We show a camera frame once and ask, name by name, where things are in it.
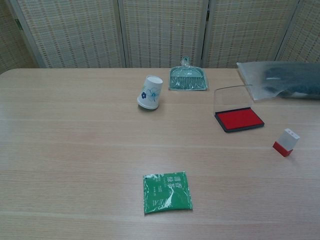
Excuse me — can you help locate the small red stamp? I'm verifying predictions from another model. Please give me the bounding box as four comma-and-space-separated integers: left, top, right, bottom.
272, 128, 300, 158

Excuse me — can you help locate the red ink pad clear lid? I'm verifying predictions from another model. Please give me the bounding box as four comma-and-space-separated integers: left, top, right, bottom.
213, 84, 265, 133

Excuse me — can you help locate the white paper cup blue flower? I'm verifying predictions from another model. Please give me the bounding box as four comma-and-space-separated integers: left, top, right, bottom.
136, 75, 164, 110

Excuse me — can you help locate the green dustpan brush set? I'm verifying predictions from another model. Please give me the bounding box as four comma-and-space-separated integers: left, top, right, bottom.
168, 56, 209, 92

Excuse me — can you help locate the green tea sachet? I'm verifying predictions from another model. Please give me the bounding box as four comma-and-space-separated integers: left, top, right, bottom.
142, 170, 194, 215

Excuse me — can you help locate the woven folding screen panel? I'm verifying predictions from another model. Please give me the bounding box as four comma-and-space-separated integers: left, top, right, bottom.
201, 0, 300, 68
117, 0, 210, 69
274, 0, 320, 63
7, 0, 127, 69
0, 0, 38, 75

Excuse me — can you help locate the plastic bag with black contents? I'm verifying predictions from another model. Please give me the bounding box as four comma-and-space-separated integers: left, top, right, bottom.
236, 61, 320, 102

